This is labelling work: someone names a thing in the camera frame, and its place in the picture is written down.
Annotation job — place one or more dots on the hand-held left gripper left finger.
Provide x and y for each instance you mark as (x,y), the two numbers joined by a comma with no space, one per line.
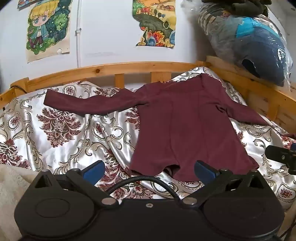
(93,172)

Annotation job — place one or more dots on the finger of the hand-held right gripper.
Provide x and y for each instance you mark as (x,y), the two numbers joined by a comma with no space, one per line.
(281,156)

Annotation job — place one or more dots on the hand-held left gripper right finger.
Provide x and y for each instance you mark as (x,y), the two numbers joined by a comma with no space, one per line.
(204,172)

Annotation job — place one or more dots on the maroon long-sleeve shirt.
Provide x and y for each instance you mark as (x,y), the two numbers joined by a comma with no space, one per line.
(189,127)

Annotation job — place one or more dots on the plastic bag of clothes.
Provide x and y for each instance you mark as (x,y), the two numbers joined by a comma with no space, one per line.
(254,46)

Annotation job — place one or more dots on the floral satin bedspread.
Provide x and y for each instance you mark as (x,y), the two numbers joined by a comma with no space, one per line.
(69,143)

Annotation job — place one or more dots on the cream fleece blanket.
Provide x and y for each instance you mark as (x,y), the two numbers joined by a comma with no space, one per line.
(11,185)

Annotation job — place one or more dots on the dark green clothing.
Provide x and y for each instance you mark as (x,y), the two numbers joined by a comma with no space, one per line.
(242,8)

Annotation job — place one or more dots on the wooden bed frame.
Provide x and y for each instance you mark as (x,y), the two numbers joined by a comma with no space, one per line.
(92,69)

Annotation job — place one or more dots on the white wall pipe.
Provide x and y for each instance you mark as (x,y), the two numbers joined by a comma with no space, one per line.
(79,34)

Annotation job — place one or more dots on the cartoon character wall poster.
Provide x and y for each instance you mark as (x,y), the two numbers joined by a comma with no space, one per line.
(46,27)

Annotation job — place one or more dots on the colourful landscape wall poster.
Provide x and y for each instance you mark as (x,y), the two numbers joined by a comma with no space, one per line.
(155,25)

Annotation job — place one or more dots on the small wall poster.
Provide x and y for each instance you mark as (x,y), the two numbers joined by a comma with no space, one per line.
(26,2)

